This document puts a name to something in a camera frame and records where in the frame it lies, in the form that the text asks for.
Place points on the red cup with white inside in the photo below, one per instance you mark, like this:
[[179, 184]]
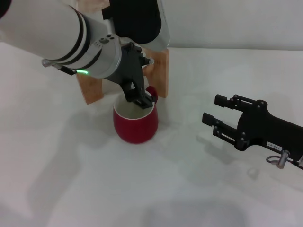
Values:
[[135, 130]]

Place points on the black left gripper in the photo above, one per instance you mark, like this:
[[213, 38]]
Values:
[[130, 71]]

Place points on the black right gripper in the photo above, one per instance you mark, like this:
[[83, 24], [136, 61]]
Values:
[[272, 132]]

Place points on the wooden dispenser stand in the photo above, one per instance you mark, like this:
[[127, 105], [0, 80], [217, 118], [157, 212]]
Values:
[[158, 78]]

